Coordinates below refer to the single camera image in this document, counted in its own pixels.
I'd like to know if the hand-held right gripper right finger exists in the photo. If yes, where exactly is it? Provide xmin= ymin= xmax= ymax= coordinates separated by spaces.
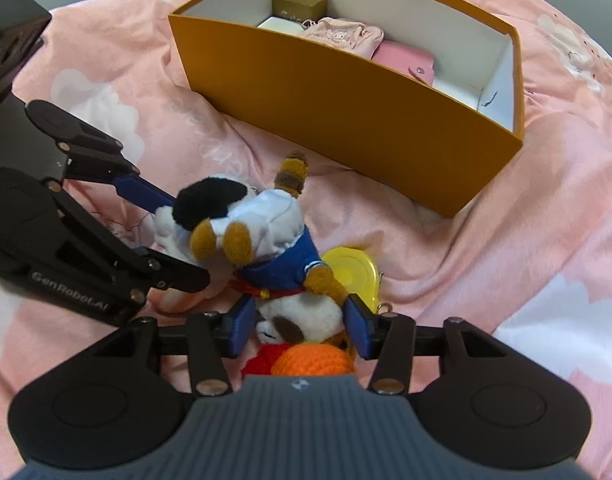
xmin=345 ymin=294 xmax=509 ymax=396

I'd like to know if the orange cardboard box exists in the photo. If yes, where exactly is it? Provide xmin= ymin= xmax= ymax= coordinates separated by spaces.
xmin=167 ymin=0 xmax=527 ymax=219

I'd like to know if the red crochet piece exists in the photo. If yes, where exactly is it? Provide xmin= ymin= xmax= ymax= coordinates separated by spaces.
xmin=240 ymin=344 xmax=288 ymax=380

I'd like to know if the orange crochet ball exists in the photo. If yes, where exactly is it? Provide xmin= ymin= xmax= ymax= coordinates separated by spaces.
xmin=270 ymin=342 xmax=358 ymax=379

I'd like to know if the dog plush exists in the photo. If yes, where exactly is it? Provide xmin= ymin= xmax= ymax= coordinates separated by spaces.
xmin=188 ymin=151 xmax=351 ymax=350

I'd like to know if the pink bear print garment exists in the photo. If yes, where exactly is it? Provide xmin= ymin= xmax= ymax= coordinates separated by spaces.
xmin=300 ymin=16 xmax=385 ymax=57

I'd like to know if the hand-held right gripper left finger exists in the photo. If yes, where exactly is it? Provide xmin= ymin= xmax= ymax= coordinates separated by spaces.
xmin=93 ymin=296 xmax=258 ymax=397

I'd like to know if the black and white plush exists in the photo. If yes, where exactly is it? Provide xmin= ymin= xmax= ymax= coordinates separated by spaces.
xmin=151 ymin=174 xmax=248 ymax=314

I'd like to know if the yellow round case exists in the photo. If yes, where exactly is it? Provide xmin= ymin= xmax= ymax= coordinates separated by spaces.
xmin=320 ymin=246 xmax=395 ymax=317

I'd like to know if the white flat box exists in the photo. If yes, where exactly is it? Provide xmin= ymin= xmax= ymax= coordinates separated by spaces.
xmin=257 ymin=16 xmax=308 ymax=37

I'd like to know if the pink printed blanket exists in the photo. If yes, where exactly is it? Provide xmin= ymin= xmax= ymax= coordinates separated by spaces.
xmin=0 ymin=0 xmax=612 ymax=480

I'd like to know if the small gold box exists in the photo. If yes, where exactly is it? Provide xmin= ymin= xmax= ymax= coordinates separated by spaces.
xmin=271 ymin=0 xmax=329 ymax=19

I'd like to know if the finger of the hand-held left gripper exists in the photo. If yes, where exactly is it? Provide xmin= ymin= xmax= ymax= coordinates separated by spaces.
xmin=60 ymin=137 xmax=178 ymax=216
xmin=50 ymin=184 xmax=212 ymax=302

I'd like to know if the pink snap wallet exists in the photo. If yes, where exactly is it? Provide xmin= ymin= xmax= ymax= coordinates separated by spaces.
xmin=371 ymin=41 xmax=436 ymax=86

